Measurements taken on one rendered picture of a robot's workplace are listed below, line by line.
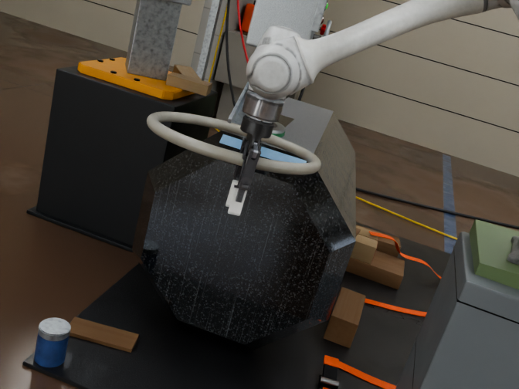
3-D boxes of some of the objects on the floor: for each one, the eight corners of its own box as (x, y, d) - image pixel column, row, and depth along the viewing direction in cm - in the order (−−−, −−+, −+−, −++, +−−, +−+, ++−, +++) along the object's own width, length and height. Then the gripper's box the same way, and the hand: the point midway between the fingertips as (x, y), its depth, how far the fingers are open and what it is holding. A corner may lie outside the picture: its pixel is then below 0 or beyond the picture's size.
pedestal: (25, 213, 292) (45, 66, 268) (94, 180, 354) (116, 59, 329) (147, 258, 282) (179, 109, 257) (195, 216, 343) (225, 93, 319)
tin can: (66, 350, 204) (71, 318, 199) (64, 369, 195) (70, 336, 190) (35, 348, 200) (40, 316, 196) (32, 367, 192) (37, 333, 187)
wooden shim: (63, 334, 211) (63, 330, 211) (73, 319, 221) (74, 316, 220) (130, 353, 211) (131, 349, 211) (138, 337, 221) (139, 334, 220)
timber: (349, 349, 251) (358, 325, 247) (323, 338, 253) (330, 315, 249) (358, 317, 279) (366, 295, 275) (334, 308, 281) (341, 286, 277)
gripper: (281, 130, 131) (252, 226, 137) (268, 115, 148) (242, 202, 154) (249, 121, 129) (221, 219, 135) (239, 107, 146) (214, 196, 152)
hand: (235, 198), depth 144 cm, fingers closed on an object, 4 cm apart
